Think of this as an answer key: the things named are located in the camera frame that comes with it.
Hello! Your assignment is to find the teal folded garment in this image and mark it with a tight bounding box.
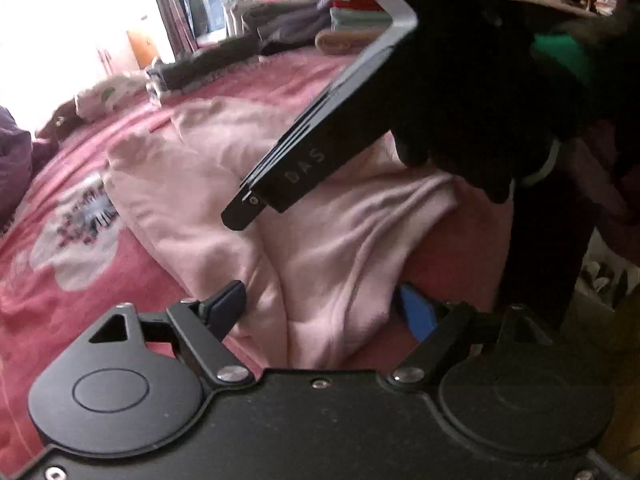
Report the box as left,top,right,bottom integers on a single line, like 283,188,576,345
330,6,393,36

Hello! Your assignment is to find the purple cloth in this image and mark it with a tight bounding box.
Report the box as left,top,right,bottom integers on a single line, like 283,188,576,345
0,105,35,233

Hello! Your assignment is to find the person's right hand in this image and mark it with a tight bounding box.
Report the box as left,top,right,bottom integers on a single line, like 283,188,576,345
391,19,557,204

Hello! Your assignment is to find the green garment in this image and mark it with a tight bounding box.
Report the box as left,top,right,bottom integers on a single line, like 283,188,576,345
530,32,596,88

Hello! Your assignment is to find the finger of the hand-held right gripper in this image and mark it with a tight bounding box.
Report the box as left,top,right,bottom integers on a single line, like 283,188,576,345
221,190,274,232

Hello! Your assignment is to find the pink floral bed sheet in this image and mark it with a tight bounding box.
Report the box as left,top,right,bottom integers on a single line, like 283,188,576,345
0,52,516,471

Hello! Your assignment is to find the beige folded garment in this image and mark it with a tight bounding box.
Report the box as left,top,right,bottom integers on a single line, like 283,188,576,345
314,27,386,56

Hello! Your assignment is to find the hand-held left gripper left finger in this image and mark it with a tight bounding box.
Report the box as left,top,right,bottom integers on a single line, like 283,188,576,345
89,280,247,389

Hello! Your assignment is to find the light pink garment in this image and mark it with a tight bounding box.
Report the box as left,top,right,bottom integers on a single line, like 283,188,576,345
107,95,511,368

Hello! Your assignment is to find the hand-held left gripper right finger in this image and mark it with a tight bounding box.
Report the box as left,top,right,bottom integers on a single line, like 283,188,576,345
390,282,557,387

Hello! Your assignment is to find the dark curtain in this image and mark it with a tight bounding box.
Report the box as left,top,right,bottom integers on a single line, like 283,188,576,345
145,0,201,56

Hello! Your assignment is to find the dark ribbed knit garment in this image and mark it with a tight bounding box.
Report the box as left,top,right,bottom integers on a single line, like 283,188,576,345
162,42,266,93

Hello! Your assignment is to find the white floral cloth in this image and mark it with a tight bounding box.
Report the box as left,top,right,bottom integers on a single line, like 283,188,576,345
75,72,151,118

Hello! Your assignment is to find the grey folded garment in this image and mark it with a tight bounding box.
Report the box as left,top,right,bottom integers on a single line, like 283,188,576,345
240,0,331,56

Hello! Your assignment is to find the dusty pink cloth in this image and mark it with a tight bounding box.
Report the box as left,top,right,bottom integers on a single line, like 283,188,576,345
562,120,640,243

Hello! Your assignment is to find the brown cloth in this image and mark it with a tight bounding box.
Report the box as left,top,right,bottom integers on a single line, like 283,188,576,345
35,105,81,142

